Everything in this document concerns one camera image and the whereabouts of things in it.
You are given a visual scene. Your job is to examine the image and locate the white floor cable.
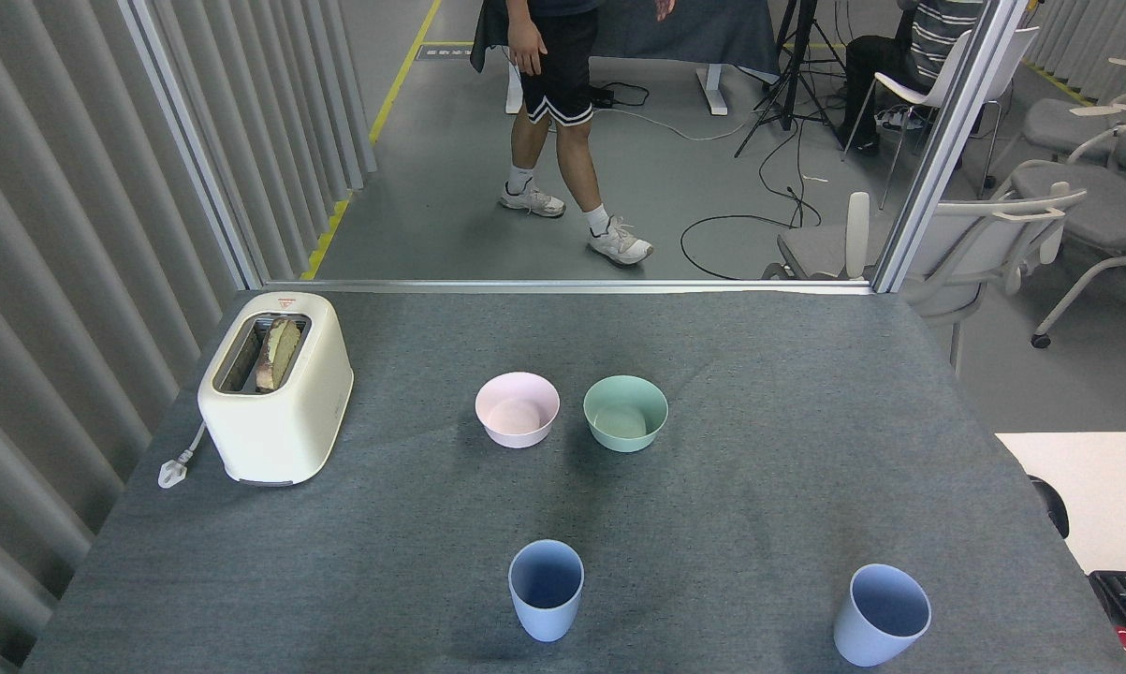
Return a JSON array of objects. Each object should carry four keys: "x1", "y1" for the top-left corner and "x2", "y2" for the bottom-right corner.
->
[{"x1": 609, "y1": 106, "x2": 760, "y2": 142}]

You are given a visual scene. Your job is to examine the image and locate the white toaster plug cord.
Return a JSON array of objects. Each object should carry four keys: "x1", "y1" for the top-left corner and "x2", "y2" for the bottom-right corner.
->
[{"x1": 157, "y1": 421, "x2": 210, "y2": 490}]

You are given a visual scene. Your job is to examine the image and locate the black tripod stand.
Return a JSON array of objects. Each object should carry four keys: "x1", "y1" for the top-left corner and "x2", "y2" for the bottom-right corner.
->
[{"x1": 734, "y1": 0, "x2": 849, "y2": 158}]

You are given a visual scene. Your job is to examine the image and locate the blue plastic cup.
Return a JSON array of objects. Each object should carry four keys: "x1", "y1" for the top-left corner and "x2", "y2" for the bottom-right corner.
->
[
  {"x1": 833, "y1": 564, "x2": 932, "y2": 667},
  {"x1": 508, "y1": 539, "x2": 585, "y2": 643}
]

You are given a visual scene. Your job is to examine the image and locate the black looped floor cable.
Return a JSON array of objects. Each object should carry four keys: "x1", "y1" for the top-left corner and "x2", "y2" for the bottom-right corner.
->
[{"x1": 680, "y1": 122, "x2": 823, "y2": 281}]

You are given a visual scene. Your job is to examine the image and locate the silver aluminium post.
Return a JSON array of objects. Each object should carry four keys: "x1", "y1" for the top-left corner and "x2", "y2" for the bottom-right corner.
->
[
  {"x1": 118, "y1": 0, "x2": 266, "y2": 291},
  {"x1": 871, "y1": 0, "x2": 1031, "y2": 294}
]

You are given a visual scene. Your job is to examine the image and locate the walking person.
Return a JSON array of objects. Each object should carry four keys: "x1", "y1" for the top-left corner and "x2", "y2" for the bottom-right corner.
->
[{"x1": 499, "y1": 0, "x2": 678, "y2": 268}]

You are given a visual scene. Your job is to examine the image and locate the seated person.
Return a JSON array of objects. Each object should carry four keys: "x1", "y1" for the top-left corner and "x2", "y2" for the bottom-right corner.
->
[{"x1": 841, "y1": 0, "x2": 987, "y2": 155}]

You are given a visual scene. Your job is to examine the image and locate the white side table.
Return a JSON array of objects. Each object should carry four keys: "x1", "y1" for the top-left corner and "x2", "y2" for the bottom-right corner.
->
[{"x1": 995, "y1": 432, "x2": 1126, "y2": 575}]

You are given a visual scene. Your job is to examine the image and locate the dark grey tablecloth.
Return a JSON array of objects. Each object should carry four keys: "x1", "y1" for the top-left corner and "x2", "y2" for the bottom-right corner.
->
[{"x1": 470, "y1": 0, "x2": 782, "y2": 78}]

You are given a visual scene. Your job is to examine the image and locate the pink plastic bowl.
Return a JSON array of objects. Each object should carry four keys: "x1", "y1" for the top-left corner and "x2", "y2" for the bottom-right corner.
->
[{"x1": 475, "y1": 372, "x2": 561, "y2": 449}]

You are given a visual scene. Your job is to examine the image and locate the green plastic bowl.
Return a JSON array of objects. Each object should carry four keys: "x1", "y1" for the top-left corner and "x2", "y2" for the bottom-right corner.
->
[{"x1": 583, "y1": 375, "x2": 669, "y2": 454}]

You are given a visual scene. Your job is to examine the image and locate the person's right hand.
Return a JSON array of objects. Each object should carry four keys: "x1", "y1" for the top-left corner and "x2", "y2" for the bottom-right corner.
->
[{"x1": 508, "y1": 19, "x2": 550, "y2": 77}]

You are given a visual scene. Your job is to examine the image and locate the silver aluminium rail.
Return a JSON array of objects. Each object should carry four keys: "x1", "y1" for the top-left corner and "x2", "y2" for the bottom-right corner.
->
[{"x1": 261, "y1": 278, "x2": 877, "y2": 296}]

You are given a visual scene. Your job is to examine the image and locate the white plastic chair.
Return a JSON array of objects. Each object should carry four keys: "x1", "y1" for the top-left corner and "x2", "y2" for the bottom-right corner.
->
[{"x1": 841, "y1": 26, "x2": 1041, "y2": 212}]

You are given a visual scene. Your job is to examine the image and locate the grey white armchair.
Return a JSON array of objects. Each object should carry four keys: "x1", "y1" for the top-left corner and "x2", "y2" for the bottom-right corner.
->
[
  {"x1": 1007, "y1": 117, "x2": 1126, "y2": 349},
  {"x1": 1021, "y1": 58, "x2": 1126, "y2": 162},
  {"x1": 764, "y1": 183, "x2": 1088, "y2": 329}
]

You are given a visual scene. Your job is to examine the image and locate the toasted bread slice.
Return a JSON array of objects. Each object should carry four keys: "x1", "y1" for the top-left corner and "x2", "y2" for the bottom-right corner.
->
[{"x1": 255, "y1": 316, "x2": 303, "y2": 393}]

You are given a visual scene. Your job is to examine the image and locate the black round object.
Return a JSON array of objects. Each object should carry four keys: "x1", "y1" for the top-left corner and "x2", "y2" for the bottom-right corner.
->
[{"x1": 1029, "y1": 476, "x2": 1071, "y2": 539}]

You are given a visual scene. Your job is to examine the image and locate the cream white toaster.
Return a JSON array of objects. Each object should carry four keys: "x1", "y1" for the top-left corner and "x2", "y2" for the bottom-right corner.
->
[{"x1": 197, "y1": 291, "x2": 355, "y2": 488}]

